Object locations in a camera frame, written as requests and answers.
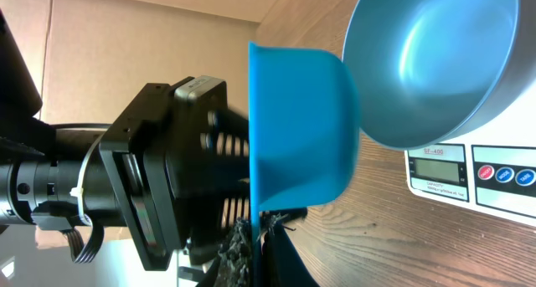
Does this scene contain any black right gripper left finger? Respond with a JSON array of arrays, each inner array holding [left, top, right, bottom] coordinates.
[[200, 218, 253, 287]]

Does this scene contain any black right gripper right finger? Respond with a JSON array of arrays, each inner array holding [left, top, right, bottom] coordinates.
[[261, 209, 319, 287]]

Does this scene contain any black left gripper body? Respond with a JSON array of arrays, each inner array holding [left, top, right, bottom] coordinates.
[[99, 77, 250, 271]]

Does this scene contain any blue plastic measuring scoop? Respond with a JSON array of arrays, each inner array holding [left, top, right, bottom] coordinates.
[[248, 43, 360, 285]]

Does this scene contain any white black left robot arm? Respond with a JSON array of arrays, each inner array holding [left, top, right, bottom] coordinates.
[[1, 23, 250, 271]]

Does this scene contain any white digital kitchen scale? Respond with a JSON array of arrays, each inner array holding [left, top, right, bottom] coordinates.
[[405, 106, 535, 227]]

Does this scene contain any teal metal bowl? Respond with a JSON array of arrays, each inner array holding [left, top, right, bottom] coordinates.
[[343, 0, 535, 150]]

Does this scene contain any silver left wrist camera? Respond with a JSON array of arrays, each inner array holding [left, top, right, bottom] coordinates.
[[172, 75, 228, 126]]

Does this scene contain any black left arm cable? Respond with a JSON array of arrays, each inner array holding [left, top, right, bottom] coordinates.
[[49, 122, 112, 264]]

